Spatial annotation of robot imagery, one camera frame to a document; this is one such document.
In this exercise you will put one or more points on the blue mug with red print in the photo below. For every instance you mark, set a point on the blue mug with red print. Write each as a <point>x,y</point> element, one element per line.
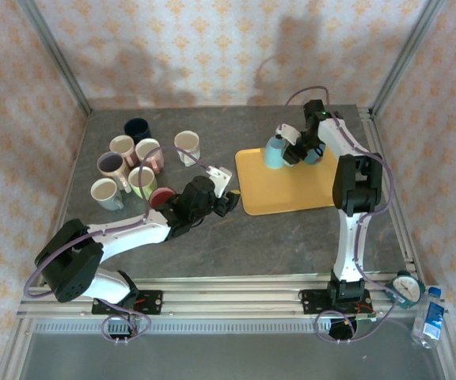
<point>314,159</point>

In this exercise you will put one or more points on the green round dial clock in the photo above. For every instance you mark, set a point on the green round dial clock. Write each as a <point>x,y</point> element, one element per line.
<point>408,288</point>

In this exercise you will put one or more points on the lavender purple mug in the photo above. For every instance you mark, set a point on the lavender purple mug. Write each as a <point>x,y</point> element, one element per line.
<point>109,164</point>

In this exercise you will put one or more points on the aluminium upright frame post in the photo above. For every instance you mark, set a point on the aluminium upright frame post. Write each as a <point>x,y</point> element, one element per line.
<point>406,55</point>
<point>52,47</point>

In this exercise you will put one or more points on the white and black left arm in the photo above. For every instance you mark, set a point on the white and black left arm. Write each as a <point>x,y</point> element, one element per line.
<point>133,233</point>

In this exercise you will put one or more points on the small green circuit board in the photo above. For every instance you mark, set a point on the small green circuit board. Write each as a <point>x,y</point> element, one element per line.
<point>366,317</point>

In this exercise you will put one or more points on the navy blue mug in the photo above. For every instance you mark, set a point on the navy blue mug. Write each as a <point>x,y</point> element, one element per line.
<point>137,128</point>

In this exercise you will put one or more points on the clear plastic water bottle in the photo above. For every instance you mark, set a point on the clear plastic water bottle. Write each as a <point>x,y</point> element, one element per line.
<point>430,320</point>

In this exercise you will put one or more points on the white mug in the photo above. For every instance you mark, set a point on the white mug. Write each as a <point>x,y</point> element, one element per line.
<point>186,142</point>

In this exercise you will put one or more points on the yellow plastic tray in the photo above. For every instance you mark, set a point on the yellow plastic tray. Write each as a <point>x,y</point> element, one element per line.
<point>275,186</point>

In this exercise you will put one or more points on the yellow-green mug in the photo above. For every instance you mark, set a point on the yellow-green mug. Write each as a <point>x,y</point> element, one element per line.
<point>150,186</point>

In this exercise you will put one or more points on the aluminium side rail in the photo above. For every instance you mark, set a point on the aluminium side rail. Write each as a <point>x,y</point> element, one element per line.
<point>63,206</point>
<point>373,134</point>

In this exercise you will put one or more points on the light blue mug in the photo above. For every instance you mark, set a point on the light blue mug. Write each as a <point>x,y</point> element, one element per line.
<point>273,154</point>

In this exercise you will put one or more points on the aluminium mounting rail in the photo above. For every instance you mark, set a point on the aluminium mounting rail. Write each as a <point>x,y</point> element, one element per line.
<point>228,297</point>

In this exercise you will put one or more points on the aluminium lower frame bar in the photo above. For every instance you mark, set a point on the aluminium lower frame bar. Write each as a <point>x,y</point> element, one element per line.
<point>7,372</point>
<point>453,362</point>

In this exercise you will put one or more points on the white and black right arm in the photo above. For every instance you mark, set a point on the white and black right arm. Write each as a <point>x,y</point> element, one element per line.
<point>348,249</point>

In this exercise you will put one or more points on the pale grey mug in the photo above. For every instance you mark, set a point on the pale grey mug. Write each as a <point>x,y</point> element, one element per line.
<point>103,192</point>

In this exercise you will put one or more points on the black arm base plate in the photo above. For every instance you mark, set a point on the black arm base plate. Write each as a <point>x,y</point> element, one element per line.
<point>311,301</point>
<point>153,299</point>

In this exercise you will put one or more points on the light pink cream mug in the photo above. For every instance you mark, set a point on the light pink cream mug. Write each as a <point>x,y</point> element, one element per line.
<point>121,145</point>

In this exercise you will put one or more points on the red-pink floral mug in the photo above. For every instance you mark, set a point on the red-pink floral mug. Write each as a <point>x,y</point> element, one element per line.
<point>160,196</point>

